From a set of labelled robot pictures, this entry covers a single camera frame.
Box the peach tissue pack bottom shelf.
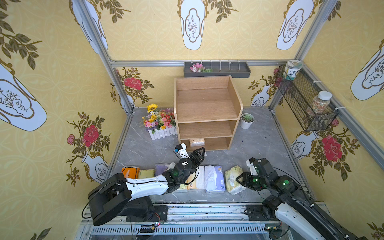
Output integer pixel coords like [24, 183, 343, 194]
[190, 138, 205, 147]

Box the white purple tissue pack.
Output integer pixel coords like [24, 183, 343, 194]
[204, 165, 226, 194]

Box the yellow tissue pack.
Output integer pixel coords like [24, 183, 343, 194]
[174, 184, 188, 193]

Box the yellow floral pack bottom shelf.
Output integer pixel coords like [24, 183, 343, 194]
[225, 165, 246, 195]

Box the green-yellow tissue pack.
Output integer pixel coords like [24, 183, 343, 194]
[137, 169, 155, 179]

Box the orange tissue pack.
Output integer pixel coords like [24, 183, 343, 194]
[122, 167, 140, 179]

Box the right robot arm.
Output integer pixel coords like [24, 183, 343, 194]
[236, 158, 359, 240]

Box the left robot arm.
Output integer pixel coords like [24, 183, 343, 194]
[87, 147, 206, 226]

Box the wooden three-tier shelf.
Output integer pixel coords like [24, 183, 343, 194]
[174, 76, 243, 152]

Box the artificial flowers white fence planter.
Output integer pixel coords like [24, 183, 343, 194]
[142, 104, 178, 141]

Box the small cactus white pot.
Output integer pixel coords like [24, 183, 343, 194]
[240, 113, 255, 130]

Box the pink flower on rack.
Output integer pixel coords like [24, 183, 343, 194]
[190, 63, 213, 73]

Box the clear jar white lid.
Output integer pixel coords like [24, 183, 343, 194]
[306, 91, 333, 117]

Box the printed lidded jar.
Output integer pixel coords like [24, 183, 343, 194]
[282, 60, 303, 80]

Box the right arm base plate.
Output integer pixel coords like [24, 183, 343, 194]
[244, 205, 278, 221]

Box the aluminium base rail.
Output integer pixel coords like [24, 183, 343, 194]
[74, 202, 331, 240]

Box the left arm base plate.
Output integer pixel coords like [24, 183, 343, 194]
[126, 205, 168, 223]

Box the black wire wall basket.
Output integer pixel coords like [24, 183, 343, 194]
[276, 66, 339, 132]

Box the dark wall hook rack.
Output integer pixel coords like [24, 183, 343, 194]
[184, 61, 251, 78]

